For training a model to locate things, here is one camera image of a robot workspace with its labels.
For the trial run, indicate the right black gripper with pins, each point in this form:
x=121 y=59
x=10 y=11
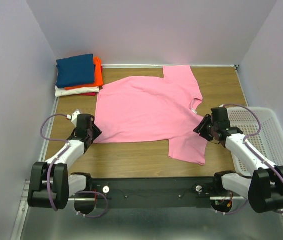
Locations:
x=200 y=127

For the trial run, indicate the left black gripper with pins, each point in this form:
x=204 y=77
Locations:
x=97 y=131

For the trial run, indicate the pink t shirt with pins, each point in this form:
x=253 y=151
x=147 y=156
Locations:
x=147 y=109

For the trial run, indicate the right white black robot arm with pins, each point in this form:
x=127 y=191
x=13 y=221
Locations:
x=264 y=190

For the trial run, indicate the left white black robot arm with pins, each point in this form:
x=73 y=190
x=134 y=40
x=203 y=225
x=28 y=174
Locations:
x=50 y=185

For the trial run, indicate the folded red t shirt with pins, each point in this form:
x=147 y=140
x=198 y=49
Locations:
x=91 y=94

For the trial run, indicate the folded white t shirt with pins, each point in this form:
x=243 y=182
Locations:
x=62 y=92

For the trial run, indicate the white plastic laundry basket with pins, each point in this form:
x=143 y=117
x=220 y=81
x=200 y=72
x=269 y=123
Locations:
x=269 y=140

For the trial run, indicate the folded orange t shirt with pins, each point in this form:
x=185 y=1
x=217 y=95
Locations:
x=98 y=76

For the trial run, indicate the folded blue t shirt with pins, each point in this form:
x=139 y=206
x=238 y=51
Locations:
x=76 y=70

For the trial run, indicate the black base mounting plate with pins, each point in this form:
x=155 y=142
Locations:
x=151 y=193

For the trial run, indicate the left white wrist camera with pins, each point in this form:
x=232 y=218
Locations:
x=73 y=117

